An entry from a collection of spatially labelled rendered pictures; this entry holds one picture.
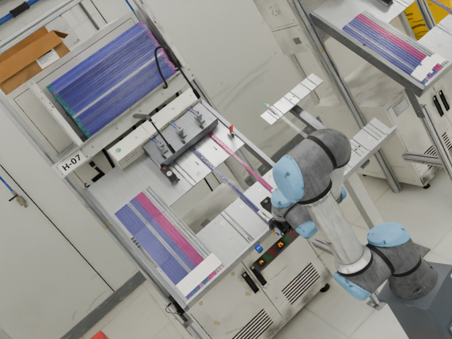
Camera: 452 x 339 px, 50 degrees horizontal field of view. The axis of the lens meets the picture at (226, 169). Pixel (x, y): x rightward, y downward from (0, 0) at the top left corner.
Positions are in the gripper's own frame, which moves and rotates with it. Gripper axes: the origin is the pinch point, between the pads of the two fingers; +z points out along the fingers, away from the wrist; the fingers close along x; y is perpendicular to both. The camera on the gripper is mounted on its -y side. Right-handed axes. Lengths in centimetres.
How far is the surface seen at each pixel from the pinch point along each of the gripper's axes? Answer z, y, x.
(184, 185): 2.7, -43.2, -14.7
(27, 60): -21, -134, -31
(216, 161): 2.7, -42.7, 3.5
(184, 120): -3, -66, 5
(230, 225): 2.8, -15.4, -12.7
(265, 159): 1.5, -27.1, 19.1
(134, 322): 160, -64, -80
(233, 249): 2.9, -7.0, -18.7
